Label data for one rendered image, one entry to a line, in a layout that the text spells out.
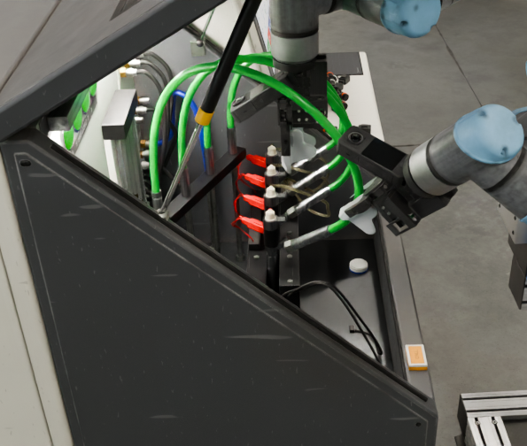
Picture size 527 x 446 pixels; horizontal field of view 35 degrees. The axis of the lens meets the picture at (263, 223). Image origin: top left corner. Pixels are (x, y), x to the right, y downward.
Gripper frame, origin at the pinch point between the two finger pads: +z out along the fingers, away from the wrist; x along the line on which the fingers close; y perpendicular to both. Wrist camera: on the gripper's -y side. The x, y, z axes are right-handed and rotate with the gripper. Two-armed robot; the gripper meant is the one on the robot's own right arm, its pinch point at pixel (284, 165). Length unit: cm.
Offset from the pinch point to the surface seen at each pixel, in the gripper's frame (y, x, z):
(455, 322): 57, 98, 120
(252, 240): -6.7, 7.2, 20.5
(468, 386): 55, 67, 120
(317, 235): 5.2, -12.5, 6.3
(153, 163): -22.6, -0.6, -1.4
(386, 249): 19.6, 10.3, 25.4
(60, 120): -29.1, -26.9, -22.9
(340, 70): 15, 91, 22
